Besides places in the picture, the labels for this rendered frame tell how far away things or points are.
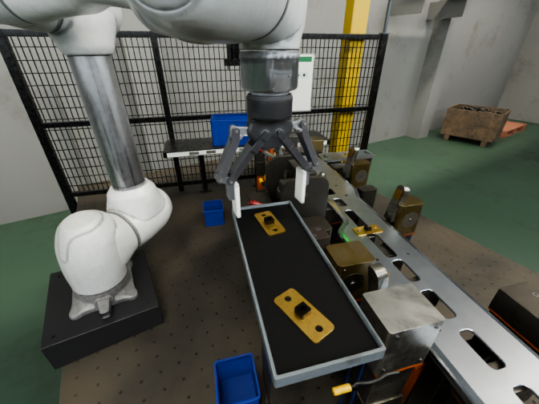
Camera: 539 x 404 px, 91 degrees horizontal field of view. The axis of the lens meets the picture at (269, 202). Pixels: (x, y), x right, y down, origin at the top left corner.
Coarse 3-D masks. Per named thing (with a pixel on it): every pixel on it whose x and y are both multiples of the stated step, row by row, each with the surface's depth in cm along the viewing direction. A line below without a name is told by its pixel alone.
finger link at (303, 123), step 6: (300, 126) 47; (306, 126) 47; (300, 132) 48; (306, 132) 47; (300, 138) 49; (306, 138) 48; (306, 144) 48; (312, 144) 49; (306, 150) 50; (312, 150) 50; (306, 156) 52; (312, 156) 50; (312, 162) 51; (318, 162) 51
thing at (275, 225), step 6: (258, 216) 57; (264, 216) 57; (270, 216) 55; (258, 222) 55; (264, 222) 55; (270, 222) 54; (276, 222) 55; (264, 228) 53; (270, 228) 53; (276, 228) 53; (282, 228) 53; (270, 234) 51; (276, 234) 52
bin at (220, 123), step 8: (216, 120) 150; (224, 120) 135; (232, 120) 135; (240, 120) 136; (216, 128) 136; (224, 128) 137; (216, 136) 138; (224, 136) 139; (248, 136) 140; (216, 144) 141; (224, 144) 141; (240, 144) 142
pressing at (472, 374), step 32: (320, 160) 130; (352, 192) 101; (352, 224) 83; (384, 224) 83; (384, 256) 70; (416, 256) 70; (448, 288) 61; (448, 320) 54; (480, 320) 54; (448, 352) 48; (512, 352) 48; (480, 384) 43; (512, 384) 43
